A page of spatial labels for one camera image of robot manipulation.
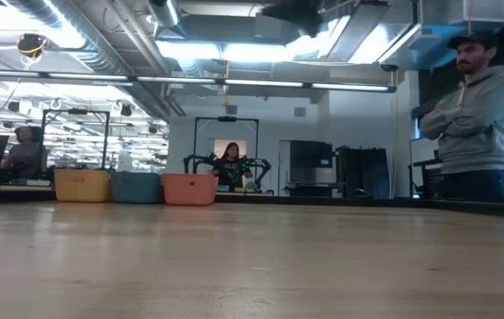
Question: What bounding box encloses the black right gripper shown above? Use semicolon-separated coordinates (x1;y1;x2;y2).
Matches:
260;0;337;39

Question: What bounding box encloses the long ceiling light bar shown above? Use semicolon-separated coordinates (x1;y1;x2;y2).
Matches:
0;68;398;93

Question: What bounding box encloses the black cabinet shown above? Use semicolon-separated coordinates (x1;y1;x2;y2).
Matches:
289;140;335;198

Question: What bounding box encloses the person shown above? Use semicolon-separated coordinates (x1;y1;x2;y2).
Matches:
211;141;252;190
419;31;504;205
1;126;49;181

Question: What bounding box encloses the black folding panel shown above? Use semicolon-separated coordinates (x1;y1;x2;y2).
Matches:
334;145;391;199

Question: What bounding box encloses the whiteboard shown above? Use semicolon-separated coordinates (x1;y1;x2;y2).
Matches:
409;132;441;198

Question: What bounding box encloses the orange plastic bin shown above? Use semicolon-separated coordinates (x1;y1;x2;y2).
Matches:
161;173;220;207

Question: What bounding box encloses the black perforated panel stand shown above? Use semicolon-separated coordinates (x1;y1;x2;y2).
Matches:
408;157;442;199

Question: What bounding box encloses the teal plastic bin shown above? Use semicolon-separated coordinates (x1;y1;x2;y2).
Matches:
109;171;164;205

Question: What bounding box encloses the yellow plastic bin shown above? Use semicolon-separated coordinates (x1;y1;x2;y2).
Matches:
54;168;112;204

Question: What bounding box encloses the black gantry frame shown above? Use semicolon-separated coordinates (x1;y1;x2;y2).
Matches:
192;116;260;192
36;108;112;178

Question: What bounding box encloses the black aluminium table frame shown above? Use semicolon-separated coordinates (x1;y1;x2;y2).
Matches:
0;185;504;221

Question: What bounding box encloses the black yellow cord reel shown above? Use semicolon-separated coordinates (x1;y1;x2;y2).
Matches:
15;33;50;58

